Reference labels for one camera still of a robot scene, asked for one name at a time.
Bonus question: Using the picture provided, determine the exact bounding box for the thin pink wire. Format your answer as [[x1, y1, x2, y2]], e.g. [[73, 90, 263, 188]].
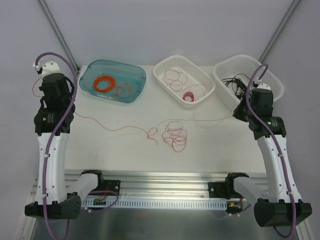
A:
[[162, 68, 208, 93], [157, 113, 236, 153]]

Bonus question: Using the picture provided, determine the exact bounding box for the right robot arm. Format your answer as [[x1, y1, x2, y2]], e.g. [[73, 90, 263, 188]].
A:
[[208, 88, 313, 228]]

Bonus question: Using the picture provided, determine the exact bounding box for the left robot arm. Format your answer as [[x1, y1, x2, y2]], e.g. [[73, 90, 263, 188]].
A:
[[24, 73, 105, 220]]

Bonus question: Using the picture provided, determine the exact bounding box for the teal transparent plastic bin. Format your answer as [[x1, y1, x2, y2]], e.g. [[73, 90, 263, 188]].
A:
[[79, 59, 146, 104]]

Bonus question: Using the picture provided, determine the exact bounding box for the orange coiled cable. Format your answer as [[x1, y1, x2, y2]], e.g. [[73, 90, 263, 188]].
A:
[[93, 75, 118, 92]]

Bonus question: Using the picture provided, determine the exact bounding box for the white translucent plastic tub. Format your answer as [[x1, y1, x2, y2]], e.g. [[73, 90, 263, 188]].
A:
[[212, 54, 285, 111]]

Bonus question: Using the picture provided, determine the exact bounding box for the purple cable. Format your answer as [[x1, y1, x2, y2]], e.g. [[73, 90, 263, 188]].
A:
[[246, 63, 300, 238], [34, 52, 78, 240]]

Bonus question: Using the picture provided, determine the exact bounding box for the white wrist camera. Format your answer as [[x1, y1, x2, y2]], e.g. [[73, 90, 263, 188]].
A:
[[32, 59, 62, 77], [252, 78, 271, 90]]

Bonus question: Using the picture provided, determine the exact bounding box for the black USB cable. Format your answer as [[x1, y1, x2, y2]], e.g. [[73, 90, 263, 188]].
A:
[[221, 73, 253, 100]]

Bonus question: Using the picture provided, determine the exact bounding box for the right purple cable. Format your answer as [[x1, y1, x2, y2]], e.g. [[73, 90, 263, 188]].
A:
[[246, 63, 300, 238]]

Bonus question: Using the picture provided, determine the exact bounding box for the aluminium mounting rail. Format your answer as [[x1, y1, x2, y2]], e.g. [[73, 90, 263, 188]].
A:
[[46, 170, 268, 200]]

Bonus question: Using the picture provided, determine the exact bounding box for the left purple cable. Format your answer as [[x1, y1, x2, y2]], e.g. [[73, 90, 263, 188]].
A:
[[34, 52, 78, 240]]

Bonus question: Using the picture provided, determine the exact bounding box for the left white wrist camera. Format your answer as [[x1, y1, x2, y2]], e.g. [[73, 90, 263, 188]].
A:
[[32, 59, 62, 77]]

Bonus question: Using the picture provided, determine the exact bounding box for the orange thin wire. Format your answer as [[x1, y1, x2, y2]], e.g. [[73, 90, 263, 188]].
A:
[[31, 76, 160, 147]]

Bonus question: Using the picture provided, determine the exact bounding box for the pink coiled cable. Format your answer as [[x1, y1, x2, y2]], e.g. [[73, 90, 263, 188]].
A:
[[183, 91, 196, 103]]

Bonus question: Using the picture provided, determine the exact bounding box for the white slotted cable duct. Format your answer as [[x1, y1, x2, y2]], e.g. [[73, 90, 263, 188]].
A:
[[81, 196, 227, 211]]

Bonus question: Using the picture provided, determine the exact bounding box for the white perforated plastic basket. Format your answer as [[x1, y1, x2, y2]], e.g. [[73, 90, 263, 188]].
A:
[[153, 55, 216, 108]]

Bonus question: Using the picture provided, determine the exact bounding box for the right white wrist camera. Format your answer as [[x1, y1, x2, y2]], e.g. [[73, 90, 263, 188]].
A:
[[252, 78, 271, 90]]

